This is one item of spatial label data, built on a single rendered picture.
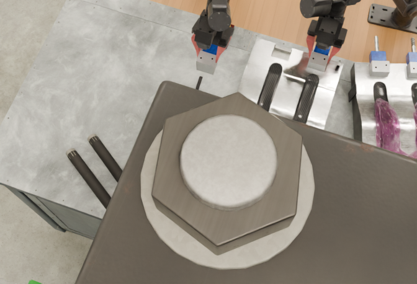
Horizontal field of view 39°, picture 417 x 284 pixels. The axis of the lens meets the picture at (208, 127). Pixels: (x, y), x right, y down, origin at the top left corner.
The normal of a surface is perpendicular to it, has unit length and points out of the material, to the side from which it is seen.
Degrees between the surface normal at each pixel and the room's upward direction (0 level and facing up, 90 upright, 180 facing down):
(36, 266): 1
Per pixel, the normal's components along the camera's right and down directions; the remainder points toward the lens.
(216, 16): 0.01, 0.67
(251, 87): -0.03, -0.33
